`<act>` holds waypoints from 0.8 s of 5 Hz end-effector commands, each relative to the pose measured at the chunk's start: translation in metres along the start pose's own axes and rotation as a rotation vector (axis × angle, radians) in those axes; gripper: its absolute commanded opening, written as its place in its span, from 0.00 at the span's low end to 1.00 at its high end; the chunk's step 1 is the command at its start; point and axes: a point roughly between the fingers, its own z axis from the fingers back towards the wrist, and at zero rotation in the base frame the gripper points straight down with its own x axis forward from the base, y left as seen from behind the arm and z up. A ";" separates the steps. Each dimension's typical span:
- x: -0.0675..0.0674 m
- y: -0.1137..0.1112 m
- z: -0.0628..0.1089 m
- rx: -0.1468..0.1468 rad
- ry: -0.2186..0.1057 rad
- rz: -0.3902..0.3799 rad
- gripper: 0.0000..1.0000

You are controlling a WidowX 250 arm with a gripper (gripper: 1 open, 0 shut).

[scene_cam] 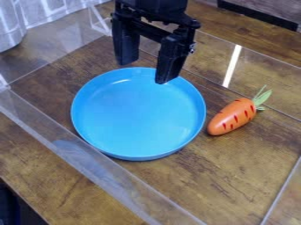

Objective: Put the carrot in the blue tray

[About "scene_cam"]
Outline blue round tray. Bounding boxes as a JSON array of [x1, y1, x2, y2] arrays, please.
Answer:
[[71, 67, 206, 161]]

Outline white checkered curtain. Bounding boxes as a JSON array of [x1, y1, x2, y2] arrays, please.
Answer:
[[0, 0, 110, 53]]

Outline clear acrylic corner bracket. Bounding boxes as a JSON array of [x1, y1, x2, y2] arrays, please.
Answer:
[[88, 5, 111, 36]]

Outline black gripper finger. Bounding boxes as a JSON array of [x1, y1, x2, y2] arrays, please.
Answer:
[[111, 13, 140, 65], [155, 27, 195, 84]]

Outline dark wooden bar background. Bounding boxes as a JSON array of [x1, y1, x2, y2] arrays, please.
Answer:
[[218, 0, 298, 32]]

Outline clear acrylic enclosure wall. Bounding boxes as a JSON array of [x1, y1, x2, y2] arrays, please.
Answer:
[[0, 0, 301, 225]]

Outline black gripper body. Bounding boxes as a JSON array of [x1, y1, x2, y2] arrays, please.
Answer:
[[111, 0, 199, 43]]

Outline orange toy carrot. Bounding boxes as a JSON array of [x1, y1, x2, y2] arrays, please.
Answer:
[[207, 87, 273, 135]]

